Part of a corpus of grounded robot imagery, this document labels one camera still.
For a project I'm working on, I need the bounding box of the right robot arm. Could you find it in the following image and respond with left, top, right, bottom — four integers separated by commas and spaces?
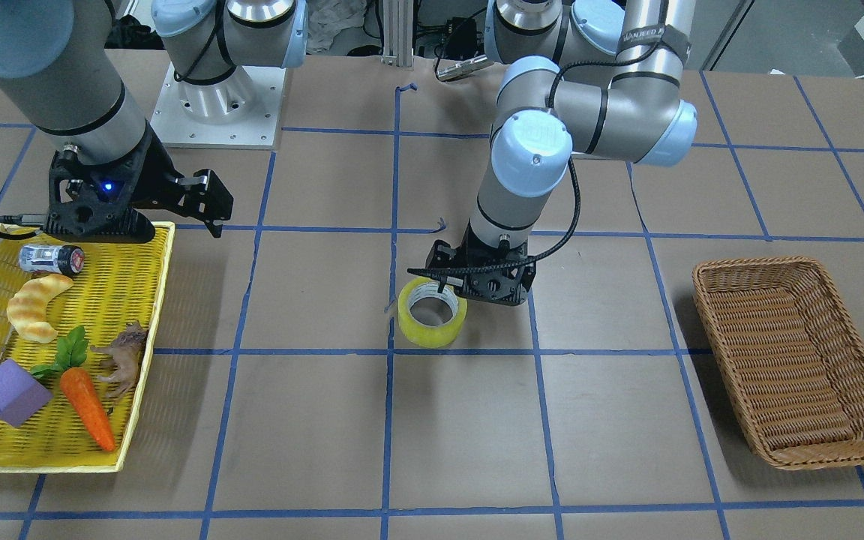
0, 1, 308, 243

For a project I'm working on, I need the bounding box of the brown wicker basket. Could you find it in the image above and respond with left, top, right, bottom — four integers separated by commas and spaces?
692, 256, 864, 470

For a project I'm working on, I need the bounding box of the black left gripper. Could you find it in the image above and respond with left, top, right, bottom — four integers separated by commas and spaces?
428, 226, 537, 305

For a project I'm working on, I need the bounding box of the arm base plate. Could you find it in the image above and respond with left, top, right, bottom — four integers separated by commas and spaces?
148, 66, 290, 150

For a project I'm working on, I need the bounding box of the purple foam block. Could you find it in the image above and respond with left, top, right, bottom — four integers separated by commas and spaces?
0, 358, 53, 428

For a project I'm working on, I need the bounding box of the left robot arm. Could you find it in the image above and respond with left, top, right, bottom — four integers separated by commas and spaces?
412, 1, 698, 305

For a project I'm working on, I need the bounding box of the yellow plastic basket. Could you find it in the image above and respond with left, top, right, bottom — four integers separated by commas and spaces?
0, 221, 176, 474

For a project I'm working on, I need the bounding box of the brown toy dinosaur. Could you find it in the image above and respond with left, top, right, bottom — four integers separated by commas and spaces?
89, 320, 148, 400

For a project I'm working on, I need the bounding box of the yellow tape roll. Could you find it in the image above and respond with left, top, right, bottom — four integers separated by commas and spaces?
397, 277, 469, 349

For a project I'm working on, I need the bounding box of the orange toy carrot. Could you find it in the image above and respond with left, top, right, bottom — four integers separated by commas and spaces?
31, 325, 116, 452

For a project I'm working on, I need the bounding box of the aluminium frame post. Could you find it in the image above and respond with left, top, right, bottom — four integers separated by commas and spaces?
381, 0, 416, 71

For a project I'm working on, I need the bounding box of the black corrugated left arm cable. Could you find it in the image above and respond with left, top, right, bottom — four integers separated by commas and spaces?
406, 60, 628, 280

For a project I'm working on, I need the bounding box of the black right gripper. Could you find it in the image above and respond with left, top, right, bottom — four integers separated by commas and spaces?
42, 125, 234, 243

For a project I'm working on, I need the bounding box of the toy croissant bread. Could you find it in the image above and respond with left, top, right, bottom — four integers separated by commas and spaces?
6, 274, 74, 343

